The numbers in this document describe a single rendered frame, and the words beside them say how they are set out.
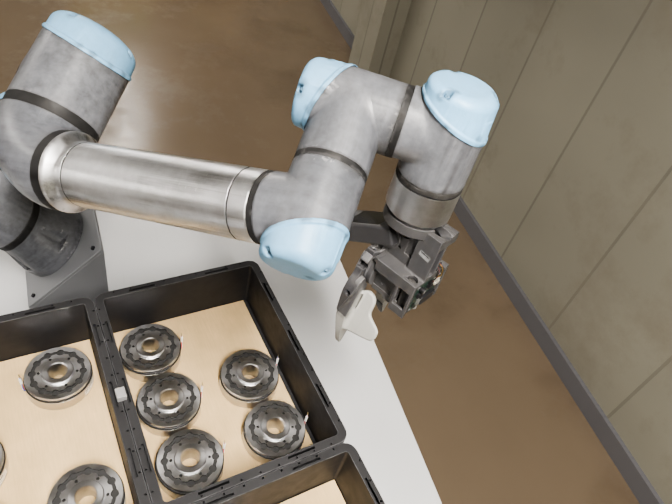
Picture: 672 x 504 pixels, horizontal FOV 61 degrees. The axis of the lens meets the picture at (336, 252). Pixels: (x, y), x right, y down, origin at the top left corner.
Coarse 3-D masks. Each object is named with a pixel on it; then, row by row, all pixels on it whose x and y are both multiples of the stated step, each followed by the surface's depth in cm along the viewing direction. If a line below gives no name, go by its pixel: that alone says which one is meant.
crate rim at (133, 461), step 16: (64, 304) 96; (80, 304) 96; (0, 320) 91; (16, 320) 92; (96, 320) 95; (96, 336) 94; (112, 368) 89; (112, 384) 88; (112, 400) 86; (128, 432) 83; (128, 448) 81; (128, 464) 80; (144, 480) 79; (144, 496) 77
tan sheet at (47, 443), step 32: (0, 384) 94; (96, 384) 98; (0, 416) 91; (32, 416) 92; (64, 416) 93; (96, 416) 94; (32, 448) 88; (64, 448) 89; (96, 448) 90; (32, 480) 85
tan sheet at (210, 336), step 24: (216, 312) 113; (240, 312) 114; (120, 336) 105; (192, 336) 108; (216, 336) 109; (240, 336) 110; (192, 360) 105; (216, 360) 106; (216, 384) 102; (216, 408) 99; (240, 408) 100; (144, 432) 94; (216, 432) 96; (240, 432) 97; (240, 456) 94
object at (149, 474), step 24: (240, 264) 110; (144, 288) 101; (264, 288) 107; (288, 336) 100; (120, 360) 91; (120, 384) 88; (312, 384) 95; (336, 432) 90; (144, 456) 82; (288, 456) 85; (240, 480) 83
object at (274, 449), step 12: (264, 408) 98; (276, 408) 98; (288, 408) 99; (252, 420) 96; (288, 420) 97; (300, 420) 97; (252, 432) 94; (300, 432) 96; (252, 444) 92; (264, 444) 93; (276, 444) 93; (288, 444) 94; (300, 444) 95; (276, 456) 92
